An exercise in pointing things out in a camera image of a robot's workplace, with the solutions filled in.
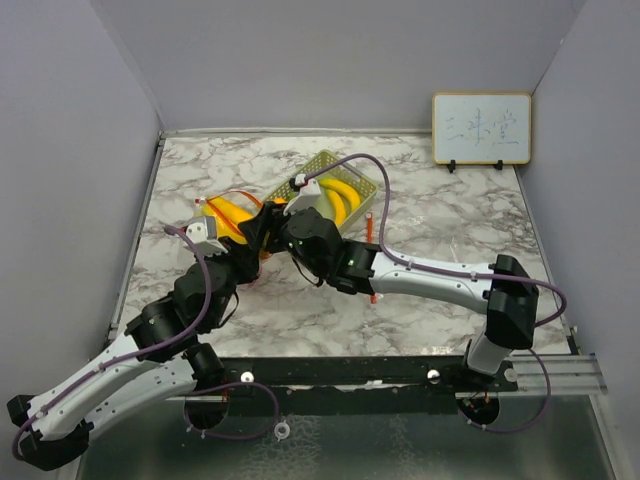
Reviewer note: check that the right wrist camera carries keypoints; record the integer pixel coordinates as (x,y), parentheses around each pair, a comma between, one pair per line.
(306,192)

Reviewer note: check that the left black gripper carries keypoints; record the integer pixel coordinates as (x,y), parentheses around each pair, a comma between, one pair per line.
(238,256)

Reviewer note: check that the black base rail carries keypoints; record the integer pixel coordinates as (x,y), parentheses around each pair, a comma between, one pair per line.
(344,386)

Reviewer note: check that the yellow banana bunch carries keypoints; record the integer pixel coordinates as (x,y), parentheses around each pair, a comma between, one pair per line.
(216,225)

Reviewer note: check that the green plastic basket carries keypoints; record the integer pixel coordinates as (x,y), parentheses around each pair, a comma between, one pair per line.
(364,186)

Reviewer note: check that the small whiteboard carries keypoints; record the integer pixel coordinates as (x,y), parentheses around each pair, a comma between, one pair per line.
(482,128)

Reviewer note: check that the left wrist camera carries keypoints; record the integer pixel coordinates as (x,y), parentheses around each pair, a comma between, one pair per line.
(202,231)

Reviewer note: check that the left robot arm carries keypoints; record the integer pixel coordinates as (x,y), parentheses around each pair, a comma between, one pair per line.
(158,356)

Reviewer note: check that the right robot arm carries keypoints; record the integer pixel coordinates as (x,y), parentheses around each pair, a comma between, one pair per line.
(502,291)

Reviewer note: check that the clear zip bag red zipper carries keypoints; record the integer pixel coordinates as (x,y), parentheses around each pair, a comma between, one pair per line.
(227,213)

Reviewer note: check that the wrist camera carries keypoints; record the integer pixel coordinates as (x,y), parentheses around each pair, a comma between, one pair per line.
(202,231)
(306,192)

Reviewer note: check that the small yellow bananas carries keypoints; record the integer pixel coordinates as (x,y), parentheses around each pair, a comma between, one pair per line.
(343,198)

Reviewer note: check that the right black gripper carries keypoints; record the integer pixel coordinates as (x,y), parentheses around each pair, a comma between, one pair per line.
(268,223)

